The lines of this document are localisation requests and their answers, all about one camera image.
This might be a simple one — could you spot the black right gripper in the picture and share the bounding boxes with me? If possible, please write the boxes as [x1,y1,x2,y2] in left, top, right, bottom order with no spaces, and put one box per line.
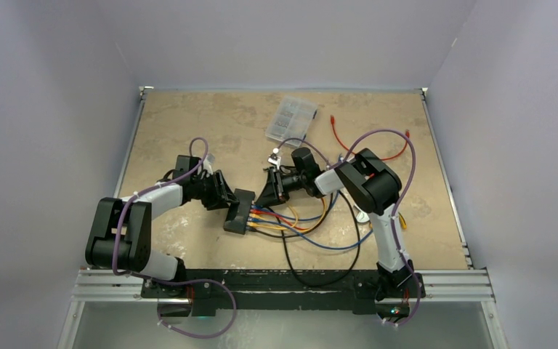
[256,168,307,209]

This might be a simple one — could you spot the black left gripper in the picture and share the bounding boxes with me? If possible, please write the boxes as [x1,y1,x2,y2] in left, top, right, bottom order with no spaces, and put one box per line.
[190,170,238,210]

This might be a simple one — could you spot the black network switch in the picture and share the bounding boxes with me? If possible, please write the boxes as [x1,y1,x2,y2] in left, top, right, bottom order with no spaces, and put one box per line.
[223,189,256,235]

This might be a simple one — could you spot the clear plastic parts box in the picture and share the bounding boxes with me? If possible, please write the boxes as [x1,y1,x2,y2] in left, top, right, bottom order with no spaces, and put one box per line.
[265,96,318,148]

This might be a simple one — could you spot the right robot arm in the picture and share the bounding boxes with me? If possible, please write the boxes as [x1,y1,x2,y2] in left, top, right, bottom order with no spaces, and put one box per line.
[255,148,411,296]

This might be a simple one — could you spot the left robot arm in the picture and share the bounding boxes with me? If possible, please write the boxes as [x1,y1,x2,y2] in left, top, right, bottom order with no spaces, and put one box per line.
[85,155,239,297]

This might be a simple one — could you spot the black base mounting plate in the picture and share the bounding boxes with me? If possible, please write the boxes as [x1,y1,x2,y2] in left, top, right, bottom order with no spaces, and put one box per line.
[141,269,425,318]

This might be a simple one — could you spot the yellow ethernet cable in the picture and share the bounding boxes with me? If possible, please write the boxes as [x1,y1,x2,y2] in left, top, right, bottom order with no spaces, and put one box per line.
[247,197,328,237]

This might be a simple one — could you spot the black ethernet cable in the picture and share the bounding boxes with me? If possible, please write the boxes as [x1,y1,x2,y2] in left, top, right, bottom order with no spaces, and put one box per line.
[247,192,363,289]

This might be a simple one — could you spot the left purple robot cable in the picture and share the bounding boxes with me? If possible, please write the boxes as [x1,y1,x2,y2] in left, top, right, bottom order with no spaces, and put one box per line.
[113,137,238,340]

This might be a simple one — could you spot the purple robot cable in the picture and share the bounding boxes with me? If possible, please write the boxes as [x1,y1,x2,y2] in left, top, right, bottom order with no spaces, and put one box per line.
[113,137,238,340]
[271,129,424,327]

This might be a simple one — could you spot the blue ethernet cable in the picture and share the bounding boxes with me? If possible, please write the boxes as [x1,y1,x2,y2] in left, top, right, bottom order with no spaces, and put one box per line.
[247,153,345,225]
[247,217,373,252]

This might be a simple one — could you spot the yellow handled pliers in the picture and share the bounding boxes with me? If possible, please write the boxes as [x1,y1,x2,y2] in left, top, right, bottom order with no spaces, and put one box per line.
[397,212,407,231]

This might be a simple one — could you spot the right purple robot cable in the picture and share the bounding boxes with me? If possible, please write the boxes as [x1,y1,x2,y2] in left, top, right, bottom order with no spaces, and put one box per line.
[271,129,424,327]

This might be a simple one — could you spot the aluminium frame rail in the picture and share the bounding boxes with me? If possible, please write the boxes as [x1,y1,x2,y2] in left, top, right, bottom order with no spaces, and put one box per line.
[73,270,495,302]

